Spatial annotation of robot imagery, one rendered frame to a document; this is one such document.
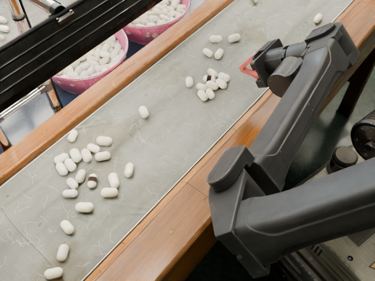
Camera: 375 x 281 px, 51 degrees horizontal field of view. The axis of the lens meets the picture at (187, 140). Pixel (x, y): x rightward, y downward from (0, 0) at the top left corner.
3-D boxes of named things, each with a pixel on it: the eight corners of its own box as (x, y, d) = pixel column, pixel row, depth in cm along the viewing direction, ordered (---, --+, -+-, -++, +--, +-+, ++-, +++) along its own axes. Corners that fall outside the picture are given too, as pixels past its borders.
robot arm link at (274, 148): (275, 240, 51) (226, 181, 47) (244, 238, 55) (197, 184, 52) (368, 54, 74) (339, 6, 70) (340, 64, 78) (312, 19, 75)
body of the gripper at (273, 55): (246, 63, 83) (274, 57, 77) (272, 39, 88) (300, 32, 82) (260, 88, 86) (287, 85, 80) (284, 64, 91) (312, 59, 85)
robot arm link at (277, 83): (360, 57, 73) (337, 19, 71) (333, 96, 68) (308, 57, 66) (309, 72, 84) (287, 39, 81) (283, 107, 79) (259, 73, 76)
